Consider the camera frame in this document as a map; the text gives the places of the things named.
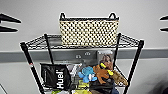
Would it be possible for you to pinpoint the long grey wall band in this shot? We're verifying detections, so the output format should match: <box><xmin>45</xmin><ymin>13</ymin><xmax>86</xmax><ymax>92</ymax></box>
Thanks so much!
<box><xmin>0</xmin><ymin>47</ymin><xmax>168</xmax><ymax>65</ymax></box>

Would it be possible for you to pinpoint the orange plush toy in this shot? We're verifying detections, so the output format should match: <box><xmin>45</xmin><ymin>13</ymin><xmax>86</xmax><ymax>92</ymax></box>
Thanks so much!
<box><xmin>92</xmin><ymin>61</ymin><xmax>115</xmax><ymax>85</ymax></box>

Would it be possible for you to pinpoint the white wall socket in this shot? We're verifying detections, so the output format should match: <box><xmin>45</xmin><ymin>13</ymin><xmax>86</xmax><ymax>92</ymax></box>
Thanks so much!
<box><xmin>84</xmin><ymin>51</ymin><xmax>92</xmax><ymax>57</ymax></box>
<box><xmin>75</xmin><ymin>53</ymin><xmax>83</xmax><ymax>60</ymax></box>

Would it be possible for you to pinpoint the blue plush toy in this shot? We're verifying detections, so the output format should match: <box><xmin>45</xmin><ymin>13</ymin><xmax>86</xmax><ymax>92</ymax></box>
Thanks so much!
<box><xmin>77</xmin><ymin>65</ymin><xmax>98</xmax><ymax>84</ymax></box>

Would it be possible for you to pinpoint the brown plush toy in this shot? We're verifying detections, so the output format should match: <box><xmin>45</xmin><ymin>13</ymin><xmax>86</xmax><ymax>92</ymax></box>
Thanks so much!
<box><xmin>111</xmin><ymin>69</ymin><xmax>129</xmax><ymax>88</ymax></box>

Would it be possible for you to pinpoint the black bag white print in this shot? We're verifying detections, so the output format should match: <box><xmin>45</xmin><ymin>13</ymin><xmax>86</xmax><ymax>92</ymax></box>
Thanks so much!
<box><xmin>39</xmin><ymin>62</ymin><xmax>72</xmax><ymax>91</ymax></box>

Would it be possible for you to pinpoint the black wire shelf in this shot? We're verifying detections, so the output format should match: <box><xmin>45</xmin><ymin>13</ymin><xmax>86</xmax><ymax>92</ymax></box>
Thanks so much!
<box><xmin>19</xmin><ymin>31</ymin><xmax>146</xmax><ymax>94</ymax></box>

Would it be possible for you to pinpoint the pale woven basket white lining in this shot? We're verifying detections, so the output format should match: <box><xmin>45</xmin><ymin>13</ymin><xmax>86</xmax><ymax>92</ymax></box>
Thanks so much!
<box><xmin>58</xmin><ymin>11</ymin><xmax>121</xmax><ymax>47</ymax></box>

